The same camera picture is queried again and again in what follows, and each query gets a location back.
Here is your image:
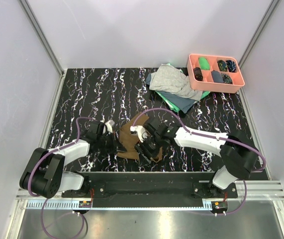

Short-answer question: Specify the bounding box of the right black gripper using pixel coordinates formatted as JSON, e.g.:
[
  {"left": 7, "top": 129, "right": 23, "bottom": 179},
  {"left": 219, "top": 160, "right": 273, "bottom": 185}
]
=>
[{"left": 134, "top": 134, "right": 163, "bottom": 168}]

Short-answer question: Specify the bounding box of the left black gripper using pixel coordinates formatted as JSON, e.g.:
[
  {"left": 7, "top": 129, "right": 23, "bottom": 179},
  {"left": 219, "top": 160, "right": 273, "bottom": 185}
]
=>
[{"left": 97, "top": 130, "right": 127, "bottom": 154}]

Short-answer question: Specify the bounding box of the brown cloth napkin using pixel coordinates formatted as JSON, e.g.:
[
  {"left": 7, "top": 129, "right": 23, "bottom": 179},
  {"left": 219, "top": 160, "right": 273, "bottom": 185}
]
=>
[{"left": 117, "top": 113, "right": 163, "bottom": 163}]

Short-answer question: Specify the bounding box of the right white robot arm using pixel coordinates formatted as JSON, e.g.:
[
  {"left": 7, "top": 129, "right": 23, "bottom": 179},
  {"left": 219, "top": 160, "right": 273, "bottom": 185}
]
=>
[{"left": 130, "top": 119, "right": 258, "bottom": 197}]

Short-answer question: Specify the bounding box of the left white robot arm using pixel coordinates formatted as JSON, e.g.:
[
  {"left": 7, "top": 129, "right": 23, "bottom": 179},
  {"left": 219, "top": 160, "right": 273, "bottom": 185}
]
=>
[{"left": 19, "top": 119, "right": 126, "bottom": 199}]

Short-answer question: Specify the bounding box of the green cloth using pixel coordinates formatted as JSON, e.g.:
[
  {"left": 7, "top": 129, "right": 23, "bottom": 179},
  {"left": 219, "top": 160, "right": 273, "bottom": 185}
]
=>
[{"left": 149, "top": 63, "right": 210, "bottom": 113}]

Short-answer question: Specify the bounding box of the grey cloth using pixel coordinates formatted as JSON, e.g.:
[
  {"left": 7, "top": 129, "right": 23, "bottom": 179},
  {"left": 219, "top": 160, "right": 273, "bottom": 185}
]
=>
[{"left": 149, "top": 64, "right": 202, "bottom": 101}]

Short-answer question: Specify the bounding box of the dark brown rolled sock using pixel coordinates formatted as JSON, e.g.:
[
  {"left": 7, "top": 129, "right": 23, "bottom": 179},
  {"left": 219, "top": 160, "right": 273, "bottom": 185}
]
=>
[{"left": 193, "top": 67, "right": 203, "bottom": 82}]

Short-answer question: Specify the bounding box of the pink compartment tray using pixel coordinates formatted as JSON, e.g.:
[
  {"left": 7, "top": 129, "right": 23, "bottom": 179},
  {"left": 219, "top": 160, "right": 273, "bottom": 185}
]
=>
[{"left": 187, "top": 54, "right": 245, "bottom": 94}]

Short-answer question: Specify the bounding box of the blue grey rolled sock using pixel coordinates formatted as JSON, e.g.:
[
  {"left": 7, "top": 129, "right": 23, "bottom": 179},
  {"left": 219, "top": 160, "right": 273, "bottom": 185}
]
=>
[{"left": 211, "top": 70, "right": 223, "bottom": 84}]

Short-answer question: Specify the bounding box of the green rolled sock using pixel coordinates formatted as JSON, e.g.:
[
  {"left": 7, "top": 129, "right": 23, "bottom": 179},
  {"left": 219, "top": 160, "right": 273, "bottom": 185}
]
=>
[{"left": 198, "top": 57, "right": 210, "bottom": 71}]

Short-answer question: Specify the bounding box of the patterned sock bottom right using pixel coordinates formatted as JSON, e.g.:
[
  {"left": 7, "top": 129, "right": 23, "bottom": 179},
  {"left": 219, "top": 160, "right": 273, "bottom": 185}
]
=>
[{"left": 221, "top": 73, "right": 233, "bottom": 85}]

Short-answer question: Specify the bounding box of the patterned sock top middle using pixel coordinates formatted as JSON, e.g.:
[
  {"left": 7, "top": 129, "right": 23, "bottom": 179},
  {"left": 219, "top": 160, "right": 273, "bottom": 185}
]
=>
[{"left": 217, "top": 60, "right": 228, "bottom": 72}]

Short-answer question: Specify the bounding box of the dark patterned sock top right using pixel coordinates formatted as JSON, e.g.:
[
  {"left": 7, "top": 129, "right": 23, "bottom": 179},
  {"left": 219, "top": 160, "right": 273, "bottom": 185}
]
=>
[{"left": 226, "top": 60, "right": 237, "bottom": 73}]

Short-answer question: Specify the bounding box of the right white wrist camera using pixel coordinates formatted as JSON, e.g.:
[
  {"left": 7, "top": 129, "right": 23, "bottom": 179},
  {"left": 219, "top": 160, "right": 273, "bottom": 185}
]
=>
[{"left": 130, "top": 125, "right": 148, "bottom": 143}]

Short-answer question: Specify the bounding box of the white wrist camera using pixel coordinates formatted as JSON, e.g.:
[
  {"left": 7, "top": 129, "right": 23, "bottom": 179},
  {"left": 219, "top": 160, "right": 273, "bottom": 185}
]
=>
[
  {"left": 104, "top": 119, "right": 115, "bottom": 133},
  {"left": 130, "top": 125, "right": 148, "bottom": 143}
]

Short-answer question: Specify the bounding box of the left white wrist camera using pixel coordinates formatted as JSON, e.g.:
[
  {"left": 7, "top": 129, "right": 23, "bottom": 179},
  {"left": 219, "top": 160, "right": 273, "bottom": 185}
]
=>
[{"left": 104, "top": 119, "right": 115, "bottom": 133}]

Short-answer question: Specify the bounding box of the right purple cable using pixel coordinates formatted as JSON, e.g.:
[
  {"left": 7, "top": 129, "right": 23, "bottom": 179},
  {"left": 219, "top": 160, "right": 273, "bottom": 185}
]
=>
[{"left": 133, "top": 108, "right": 267, "bottom": 216}]

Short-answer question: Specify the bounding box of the purple cable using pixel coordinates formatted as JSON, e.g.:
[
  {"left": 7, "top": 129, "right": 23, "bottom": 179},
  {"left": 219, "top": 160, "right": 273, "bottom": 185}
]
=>
[
  {"left": 27, "top": 117, "right": 100, "bottom": 239},
  {"left": 133, "top": 108, "right": 267, "bottom": 216}
]

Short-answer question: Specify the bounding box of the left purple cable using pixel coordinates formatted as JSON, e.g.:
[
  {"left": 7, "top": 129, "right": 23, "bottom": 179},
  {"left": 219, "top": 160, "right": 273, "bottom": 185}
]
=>
[{"left": 27, "top": 117, "right": 100, "bottom": 239}]

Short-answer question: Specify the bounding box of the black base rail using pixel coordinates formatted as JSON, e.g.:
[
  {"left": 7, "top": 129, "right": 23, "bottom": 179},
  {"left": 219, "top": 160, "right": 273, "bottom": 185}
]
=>
[{"left": 62, "top": 172, "right": 238, "bottom": 210}]

